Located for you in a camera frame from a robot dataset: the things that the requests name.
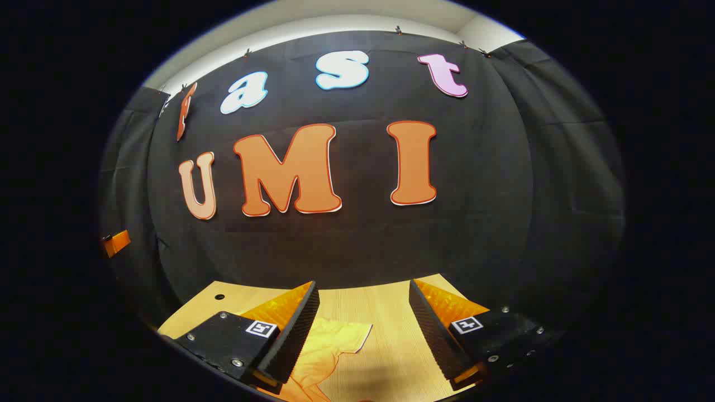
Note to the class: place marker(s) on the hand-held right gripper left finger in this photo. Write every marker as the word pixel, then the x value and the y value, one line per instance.
pixel 299 329

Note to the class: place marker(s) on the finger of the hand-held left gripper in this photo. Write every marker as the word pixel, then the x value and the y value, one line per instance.
pixel 116 243

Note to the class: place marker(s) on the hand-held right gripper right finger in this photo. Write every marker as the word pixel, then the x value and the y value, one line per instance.
pixel 430 329

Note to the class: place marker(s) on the black backdrop cloth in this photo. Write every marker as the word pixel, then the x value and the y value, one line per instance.
pixel 357 240

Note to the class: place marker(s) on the orange T-shirt with collar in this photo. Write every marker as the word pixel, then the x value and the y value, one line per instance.
pixel 329 346

